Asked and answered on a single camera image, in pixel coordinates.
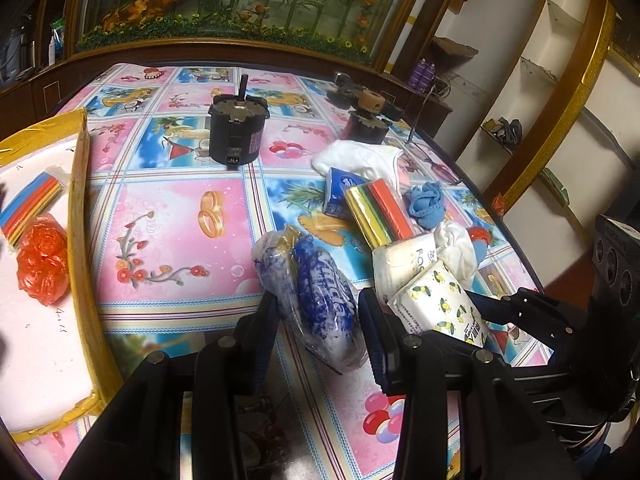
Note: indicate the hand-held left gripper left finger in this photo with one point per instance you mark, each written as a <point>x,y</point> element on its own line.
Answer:
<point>260,355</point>

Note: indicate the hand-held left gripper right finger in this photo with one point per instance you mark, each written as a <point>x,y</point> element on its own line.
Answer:
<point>375,350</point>

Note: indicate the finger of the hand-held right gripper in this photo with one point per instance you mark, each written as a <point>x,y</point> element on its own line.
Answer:
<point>487,307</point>
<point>540,335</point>

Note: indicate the lemon print tissue pack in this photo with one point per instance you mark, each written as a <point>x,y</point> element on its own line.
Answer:
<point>435,305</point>

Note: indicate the blue and white plastic bag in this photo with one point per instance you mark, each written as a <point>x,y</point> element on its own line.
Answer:
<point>320,285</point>

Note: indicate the blue knitted cloth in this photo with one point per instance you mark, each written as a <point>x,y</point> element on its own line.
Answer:
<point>425,207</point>

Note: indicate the orange-sided multicolour foam pack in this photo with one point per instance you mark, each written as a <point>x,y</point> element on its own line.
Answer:
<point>395,210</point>

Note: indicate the yellow-edged white box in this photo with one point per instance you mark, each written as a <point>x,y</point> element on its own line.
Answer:
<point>35,340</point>

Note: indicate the red and blue knitted sock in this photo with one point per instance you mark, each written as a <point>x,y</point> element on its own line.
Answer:
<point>480,237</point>

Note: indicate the plain white tissue pack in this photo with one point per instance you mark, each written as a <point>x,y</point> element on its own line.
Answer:
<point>400,260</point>

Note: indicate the blue tissue packet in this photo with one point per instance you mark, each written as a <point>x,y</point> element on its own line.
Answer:
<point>342,190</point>

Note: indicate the white cloth with cream trim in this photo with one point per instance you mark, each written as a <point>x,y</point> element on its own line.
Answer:
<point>350,157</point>

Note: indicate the black motor with cork cap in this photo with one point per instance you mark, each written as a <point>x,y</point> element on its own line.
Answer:
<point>367,130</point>

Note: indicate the black motor with shaft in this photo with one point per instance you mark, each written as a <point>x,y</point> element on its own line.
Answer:
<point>235,130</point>

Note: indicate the red plastic bag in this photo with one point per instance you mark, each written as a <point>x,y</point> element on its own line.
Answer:
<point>42,265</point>

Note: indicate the brown cardboard piece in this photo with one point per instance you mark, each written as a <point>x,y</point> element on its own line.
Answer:
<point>455,46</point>

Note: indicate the blue-topped multicolour foam pack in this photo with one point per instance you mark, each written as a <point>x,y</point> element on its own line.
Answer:
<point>30,200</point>

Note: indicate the white rolled paper yellow band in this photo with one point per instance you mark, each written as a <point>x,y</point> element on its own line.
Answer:
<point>412,20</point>

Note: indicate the white plastic bottle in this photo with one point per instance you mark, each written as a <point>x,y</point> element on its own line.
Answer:
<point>54,50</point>

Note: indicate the green packet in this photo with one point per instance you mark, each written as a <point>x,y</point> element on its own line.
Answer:
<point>58,25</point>

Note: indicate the blue-grey thermos jug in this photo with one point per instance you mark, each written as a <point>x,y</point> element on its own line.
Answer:
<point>15,55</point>

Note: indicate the gold-edged wooden arch frame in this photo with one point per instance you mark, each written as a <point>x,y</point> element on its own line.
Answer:
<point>565,110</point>

